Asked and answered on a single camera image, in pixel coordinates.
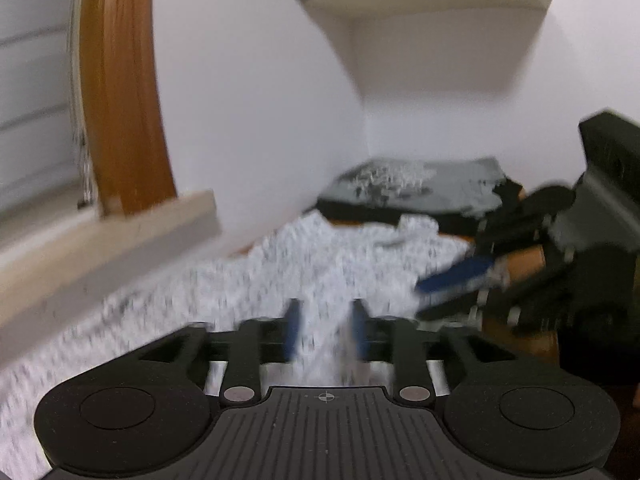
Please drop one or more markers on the white patterned shirt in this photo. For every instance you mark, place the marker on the white patterned shirt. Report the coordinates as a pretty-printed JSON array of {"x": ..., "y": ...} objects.
[{"x": 225, "y": 290}]

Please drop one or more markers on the grey printed t-shirt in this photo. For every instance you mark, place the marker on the grey printed t-shirt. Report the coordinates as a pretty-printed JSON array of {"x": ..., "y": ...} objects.
[{"x": 425, "y": 180}]

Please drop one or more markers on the cream window sill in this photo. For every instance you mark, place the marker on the cream window sill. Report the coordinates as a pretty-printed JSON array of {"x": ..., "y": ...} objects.
[{"x": 100, "y": 260}]

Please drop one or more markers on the wooden window frame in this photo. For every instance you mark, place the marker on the wooden window frame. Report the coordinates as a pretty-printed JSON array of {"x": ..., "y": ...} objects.
[{"x": 125, "y": 85}]

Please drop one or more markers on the white window blinds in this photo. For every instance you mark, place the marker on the white window blinds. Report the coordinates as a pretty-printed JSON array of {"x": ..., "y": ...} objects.
[{"x": 35, "y": 110}]

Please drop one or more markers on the black folded garment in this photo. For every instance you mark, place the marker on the black folded garment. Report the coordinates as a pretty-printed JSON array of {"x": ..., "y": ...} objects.
[{"x": 380, "y": 215}]

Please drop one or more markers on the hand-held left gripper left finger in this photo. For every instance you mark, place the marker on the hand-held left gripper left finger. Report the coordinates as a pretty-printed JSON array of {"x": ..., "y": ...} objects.
[{"x": 292, "y": 327}]

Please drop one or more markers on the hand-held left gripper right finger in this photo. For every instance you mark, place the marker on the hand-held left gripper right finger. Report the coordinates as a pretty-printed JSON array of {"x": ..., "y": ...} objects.
[{"x": 359, "y": 327}]

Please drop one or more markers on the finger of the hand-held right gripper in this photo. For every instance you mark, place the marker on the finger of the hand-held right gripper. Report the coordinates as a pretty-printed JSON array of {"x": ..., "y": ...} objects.
[
  {"x": 460, "y": 272},
  {"x": 525, "y": 300}
]

